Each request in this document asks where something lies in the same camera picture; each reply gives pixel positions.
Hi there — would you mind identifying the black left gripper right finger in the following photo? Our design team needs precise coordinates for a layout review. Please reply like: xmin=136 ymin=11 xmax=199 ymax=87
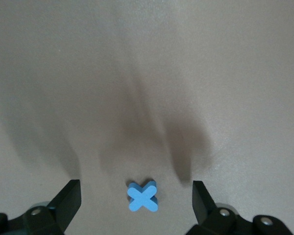
xmin=186 ymin=180 xmax=294 ymax=235

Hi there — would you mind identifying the blue foam letter x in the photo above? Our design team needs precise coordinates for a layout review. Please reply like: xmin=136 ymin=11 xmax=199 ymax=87
xmin=126 ymin=180 xmax=159 ymax=212

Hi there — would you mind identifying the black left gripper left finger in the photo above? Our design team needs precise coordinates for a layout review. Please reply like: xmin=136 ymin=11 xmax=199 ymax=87
xmin=0 ymin=179 xmax=82 ymax=235

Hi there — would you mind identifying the brown table cover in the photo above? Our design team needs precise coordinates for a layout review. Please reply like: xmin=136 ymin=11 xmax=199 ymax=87
xmin=0 ymin=0 xmax=294 ymax=235

